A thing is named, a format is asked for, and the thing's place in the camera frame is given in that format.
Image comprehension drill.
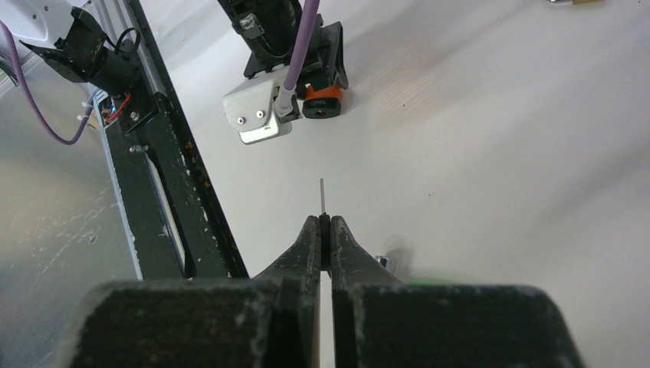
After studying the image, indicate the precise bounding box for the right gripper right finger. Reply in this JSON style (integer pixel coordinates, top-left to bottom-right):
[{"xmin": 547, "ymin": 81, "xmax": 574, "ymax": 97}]
[{"xmin": 330, "ymin": 216, "xmax": 584, "ymax": 367}]

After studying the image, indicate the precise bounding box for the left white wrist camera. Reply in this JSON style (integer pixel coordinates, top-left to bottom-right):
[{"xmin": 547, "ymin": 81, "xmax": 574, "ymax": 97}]
[{"xmin": 222, "ymin": 79, "xmax": 293, "ymax": 145}]

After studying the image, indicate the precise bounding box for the black-headed key bunch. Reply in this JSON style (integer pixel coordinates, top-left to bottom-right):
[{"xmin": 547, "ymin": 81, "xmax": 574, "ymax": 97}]
[{"xmin": 319, "ymin": 178, "xmax": 331, "ymax": 272}]

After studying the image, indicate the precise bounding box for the orange black padlock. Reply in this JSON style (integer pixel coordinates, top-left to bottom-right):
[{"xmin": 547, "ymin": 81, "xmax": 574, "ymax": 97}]
[{"xmin": 302, "ymin": 85, "xmax": 342, "ymax": 120}]

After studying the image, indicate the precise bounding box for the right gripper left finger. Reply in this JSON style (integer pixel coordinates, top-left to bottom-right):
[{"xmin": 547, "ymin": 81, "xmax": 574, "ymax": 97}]
[{"xmin": 54, "ymin": 215, "xmax": 321, "ymax": 367}]

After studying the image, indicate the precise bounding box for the small brass padlock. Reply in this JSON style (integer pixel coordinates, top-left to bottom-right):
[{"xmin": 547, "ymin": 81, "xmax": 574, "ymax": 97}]
[{"xmin": 546, "ymin": 0, "xmax": 602, "ymax": 5}]

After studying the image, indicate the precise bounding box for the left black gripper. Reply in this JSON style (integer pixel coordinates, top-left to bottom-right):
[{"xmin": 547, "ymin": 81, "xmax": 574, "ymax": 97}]
[{"xmin": 243, "ymin": 12, "xmax": 350, "ymax": 97}]

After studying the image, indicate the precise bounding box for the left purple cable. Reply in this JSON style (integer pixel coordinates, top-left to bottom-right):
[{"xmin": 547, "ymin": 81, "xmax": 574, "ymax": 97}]
[{"xmin": 0, "ymin": 0, "xmax": 322, "ymax": 146}]

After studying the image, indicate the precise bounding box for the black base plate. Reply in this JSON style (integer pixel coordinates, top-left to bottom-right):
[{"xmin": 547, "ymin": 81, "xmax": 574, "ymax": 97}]
[{"xmin": 94, "ymin": 1, "xmax": 248, "ymax": 280}]

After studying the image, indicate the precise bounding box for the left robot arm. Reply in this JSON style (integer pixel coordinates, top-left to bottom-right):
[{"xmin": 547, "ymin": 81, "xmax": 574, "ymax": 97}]
[{"xmin": 1, "ymin": 1, "xmax": 349, "ymax": 95}]

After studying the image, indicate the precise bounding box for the green cable lock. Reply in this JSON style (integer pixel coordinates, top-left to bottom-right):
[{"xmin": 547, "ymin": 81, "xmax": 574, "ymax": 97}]
[{"xmin": 375, "ymin": 255, "xmax": 446, "ymax": 286}]

